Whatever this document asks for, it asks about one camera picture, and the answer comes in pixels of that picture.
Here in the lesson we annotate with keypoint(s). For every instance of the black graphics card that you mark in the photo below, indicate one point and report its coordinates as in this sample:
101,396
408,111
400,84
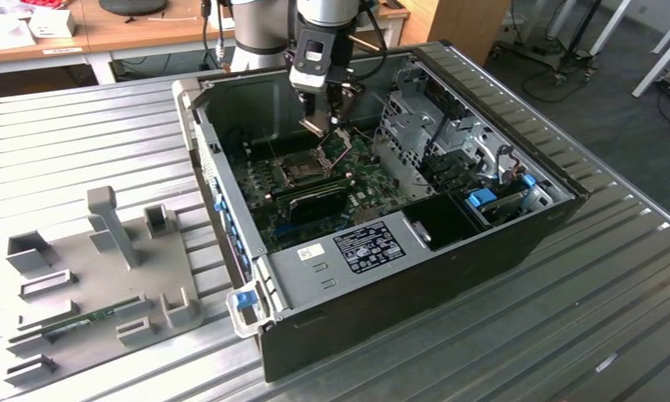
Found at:
318,207

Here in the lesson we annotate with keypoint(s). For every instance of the grey parts rack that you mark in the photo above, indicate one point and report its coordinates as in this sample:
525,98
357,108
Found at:
105,285

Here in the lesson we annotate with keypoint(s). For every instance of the wooden cabinet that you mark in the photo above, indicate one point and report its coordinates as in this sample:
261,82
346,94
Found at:
457,25

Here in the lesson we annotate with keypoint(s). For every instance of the hard disk in blue carrier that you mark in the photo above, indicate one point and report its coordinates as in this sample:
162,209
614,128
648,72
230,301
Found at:
482,197

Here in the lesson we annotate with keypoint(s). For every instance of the blue case latch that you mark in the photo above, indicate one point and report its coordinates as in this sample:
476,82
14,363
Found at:
244,298

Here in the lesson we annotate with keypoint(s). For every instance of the white cardboard box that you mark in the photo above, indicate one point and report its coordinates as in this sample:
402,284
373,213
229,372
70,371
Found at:
52,23

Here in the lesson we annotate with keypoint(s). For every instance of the wooden desk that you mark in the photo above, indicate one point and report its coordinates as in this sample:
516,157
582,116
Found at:
145,29

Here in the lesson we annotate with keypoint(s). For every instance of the white plastic bag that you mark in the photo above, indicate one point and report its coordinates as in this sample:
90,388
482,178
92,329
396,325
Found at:
2,33

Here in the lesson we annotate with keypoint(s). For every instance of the green motherboard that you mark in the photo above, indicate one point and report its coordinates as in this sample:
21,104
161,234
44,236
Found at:
368,184

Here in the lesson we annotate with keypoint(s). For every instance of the white table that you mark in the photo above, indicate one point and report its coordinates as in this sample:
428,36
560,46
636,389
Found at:
665,66

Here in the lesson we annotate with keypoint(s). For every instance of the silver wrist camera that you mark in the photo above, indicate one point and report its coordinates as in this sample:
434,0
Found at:
308,79

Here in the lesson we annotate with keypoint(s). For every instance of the silver metal drive cage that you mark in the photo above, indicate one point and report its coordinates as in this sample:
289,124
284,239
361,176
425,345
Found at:
408,125

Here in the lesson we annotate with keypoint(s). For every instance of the green RAM stick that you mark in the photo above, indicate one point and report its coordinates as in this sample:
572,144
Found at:
312,189
89,317

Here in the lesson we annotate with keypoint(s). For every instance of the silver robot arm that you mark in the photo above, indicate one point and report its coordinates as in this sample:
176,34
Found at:
257,33

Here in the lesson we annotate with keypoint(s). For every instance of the black wheeled stand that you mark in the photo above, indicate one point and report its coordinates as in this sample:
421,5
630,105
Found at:
569,63

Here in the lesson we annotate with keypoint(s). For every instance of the black PC case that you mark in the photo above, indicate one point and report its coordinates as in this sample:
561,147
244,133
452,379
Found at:
424,293

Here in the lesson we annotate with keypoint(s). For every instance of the CPU socket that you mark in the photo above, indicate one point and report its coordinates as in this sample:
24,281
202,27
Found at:
284,169

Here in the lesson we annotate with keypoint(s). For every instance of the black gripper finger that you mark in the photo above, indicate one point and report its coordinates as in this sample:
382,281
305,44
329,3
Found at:
317,113
346,100

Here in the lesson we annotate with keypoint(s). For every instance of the blue plastic clip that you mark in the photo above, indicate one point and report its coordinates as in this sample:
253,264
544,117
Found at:
218,206
529,181

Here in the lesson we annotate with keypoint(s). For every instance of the metal locking lever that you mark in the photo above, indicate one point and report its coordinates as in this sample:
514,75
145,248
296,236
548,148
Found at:
350,148

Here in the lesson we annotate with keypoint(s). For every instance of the black round pad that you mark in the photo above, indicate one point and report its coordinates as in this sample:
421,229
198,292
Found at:
133,6

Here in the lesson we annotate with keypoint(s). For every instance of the grey power supply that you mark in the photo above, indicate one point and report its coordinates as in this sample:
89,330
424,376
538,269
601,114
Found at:
301,289

